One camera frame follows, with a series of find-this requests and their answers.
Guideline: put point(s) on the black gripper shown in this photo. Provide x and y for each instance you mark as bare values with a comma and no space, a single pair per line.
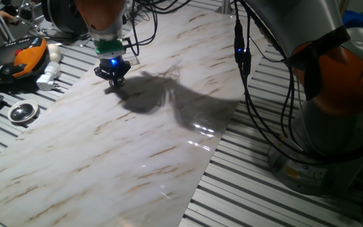
113,65

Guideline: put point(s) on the silver orange robot arm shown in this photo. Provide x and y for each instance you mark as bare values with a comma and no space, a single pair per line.
295,25

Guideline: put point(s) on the white egg shaped object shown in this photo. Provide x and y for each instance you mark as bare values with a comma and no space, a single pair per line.
55,53

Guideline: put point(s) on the white power adapter plug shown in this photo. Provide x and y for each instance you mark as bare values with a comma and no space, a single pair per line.
49,74

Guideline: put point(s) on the marble pattern sheet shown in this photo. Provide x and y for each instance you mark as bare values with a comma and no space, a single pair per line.
106,142

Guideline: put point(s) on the orange black teach pendant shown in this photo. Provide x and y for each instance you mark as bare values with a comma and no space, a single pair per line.
17,60

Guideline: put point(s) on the blue bag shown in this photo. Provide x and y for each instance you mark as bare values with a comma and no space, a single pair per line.
358,20

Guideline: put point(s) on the green gripper mount adapter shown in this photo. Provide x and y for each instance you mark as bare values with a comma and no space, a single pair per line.
109,48

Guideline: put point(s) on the short aluminium post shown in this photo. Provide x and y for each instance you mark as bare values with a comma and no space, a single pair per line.
225,7

